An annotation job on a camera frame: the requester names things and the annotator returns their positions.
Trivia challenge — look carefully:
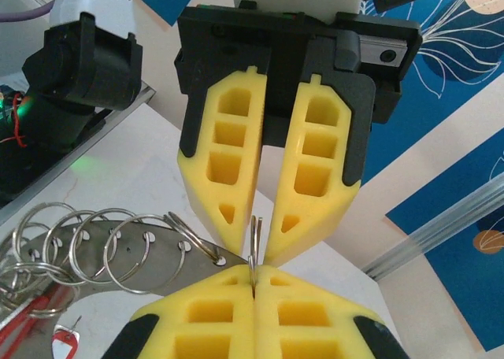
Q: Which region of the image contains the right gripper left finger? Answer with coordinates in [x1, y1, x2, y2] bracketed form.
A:
[102, 264, 255, 359]

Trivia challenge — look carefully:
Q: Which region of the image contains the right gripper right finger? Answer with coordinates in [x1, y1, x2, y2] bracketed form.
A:
[251, 263, 409, 359]

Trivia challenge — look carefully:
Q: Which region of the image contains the round metal key holder plate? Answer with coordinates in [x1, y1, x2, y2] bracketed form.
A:
[0, 220, 247, 359]

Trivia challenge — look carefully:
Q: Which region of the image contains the aluminium frame post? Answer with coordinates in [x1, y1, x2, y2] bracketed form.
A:
[361, 177, 504, 282]

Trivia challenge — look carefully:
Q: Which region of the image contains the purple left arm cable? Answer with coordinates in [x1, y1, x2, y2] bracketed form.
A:
[0, 0, 54, 24]

